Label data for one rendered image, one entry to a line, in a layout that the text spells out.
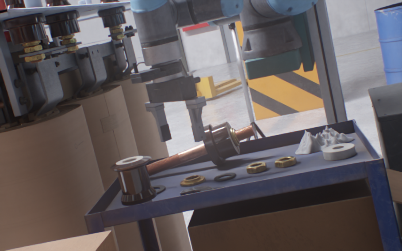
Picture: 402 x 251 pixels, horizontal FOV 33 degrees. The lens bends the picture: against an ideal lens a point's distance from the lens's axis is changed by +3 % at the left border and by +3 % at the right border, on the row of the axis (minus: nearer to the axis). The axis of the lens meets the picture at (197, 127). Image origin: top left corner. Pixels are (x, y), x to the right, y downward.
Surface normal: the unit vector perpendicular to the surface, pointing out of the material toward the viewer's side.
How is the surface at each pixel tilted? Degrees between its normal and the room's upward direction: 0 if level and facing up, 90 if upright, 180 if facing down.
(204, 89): 90
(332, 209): 90
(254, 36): 70
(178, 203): 90
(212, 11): 120
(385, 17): 90
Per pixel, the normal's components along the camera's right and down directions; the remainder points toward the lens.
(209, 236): -0.11, 0.19
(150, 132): 0.85, -0.11
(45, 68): 0.96, -0.19
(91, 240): -0.22, -0.96
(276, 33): 0.09, -0.21
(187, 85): 0.64, -0.02
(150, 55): -0.53, 0.27
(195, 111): -0.74, 0.28
